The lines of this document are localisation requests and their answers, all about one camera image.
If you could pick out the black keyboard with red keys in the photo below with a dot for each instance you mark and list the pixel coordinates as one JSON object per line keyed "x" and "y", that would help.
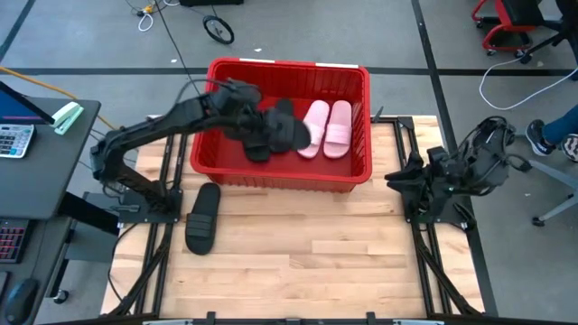
{"x": 11, "y": 239}

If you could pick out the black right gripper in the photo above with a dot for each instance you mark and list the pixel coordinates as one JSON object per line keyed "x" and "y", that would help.
{"x": 435, "y": 173}

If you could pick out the mint green stapler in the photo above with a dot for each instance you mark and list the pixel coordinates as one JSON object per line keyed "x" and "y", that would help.
{"x": 68, "y": 117}

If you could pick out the red and black chair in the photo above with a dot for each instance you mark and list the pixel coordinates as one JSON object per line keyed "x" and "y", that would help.
{"x": 519, "y": 11}

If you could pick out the pink slide sandal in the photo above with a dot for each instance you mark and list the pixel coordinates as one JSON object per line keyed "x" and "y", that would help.
{"x": 316, "y": 122}
{"x": 338, "y": 131}

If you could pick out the black office desk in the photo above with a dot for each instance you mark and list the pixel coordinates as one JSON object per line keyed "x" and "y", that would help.
{"x": 45, "y": 171}

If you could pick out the black computer mouse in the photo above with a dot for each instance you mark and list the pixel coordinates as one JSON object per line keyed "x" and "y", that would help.
{"x": 20, "y": 300}

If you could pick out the person's leg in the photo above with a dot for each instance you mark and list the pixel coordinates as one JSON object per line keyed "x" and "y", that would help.
{"x": 562, "y": 124}

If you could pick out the black desk caster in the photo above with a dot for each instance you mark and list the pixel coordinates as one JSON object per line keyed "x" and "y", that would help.
{"x": 61, "y": 296}

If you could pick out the computer monitor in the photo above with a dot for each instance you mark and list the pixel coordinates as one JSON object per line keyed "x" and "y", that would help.
{"x": 18, "y": 108}

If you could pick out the person's shoe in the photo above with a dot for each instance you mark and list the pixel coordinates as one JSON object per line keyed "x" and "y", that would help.
{"x": 537, "y": 137}
{"x": 571, "y": 146}

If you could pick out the black keyboard tray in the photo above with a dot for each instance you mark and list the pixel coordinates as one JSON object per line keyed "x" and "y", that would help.
{"x": 40, "y": 253}

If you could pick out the black chair base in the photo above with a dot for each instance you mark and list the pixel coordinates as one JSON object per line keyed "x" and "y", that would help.
{"x": 546, "y": 43}

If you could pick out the red ribbed plastic bin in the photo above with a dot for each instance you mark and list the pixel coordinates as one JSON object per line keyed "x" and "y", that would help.
{"x": 280, "y": 173}

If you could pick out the black slide sandal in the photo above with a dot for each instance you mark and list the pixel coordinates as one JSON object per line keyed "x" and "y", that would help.
{"x": 295, "y": 133}
{"x": 203, "y": 221}
{"x": 257, "y": 151}

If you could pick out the grey desk calculator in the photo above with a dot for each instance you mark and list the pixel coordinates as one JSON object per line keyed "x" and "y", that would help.
{"x": 15, "y": 140}

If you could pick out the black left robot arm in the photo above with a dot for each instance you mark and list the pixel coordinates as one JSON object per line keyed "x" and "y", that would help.
{"x": 149, "y": 128}

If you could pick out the grey chair base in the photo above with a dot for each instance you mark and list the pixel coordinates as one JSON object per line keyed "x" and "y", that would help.
{"x": 555, "y": 176}

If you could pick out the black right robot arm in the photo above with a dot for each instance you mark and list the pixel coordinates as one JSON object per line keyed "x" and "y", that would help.
{"x": 478, "y": 167}

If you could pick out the black aluminium table frame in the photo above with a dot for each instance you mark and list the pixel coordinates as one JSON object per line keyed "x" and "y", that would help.
{"x": 157, "y": 289}

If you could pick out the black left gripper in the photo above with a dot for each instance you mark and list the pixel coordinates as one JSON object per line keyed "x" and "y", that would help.
{"x": 237, "y": 106}

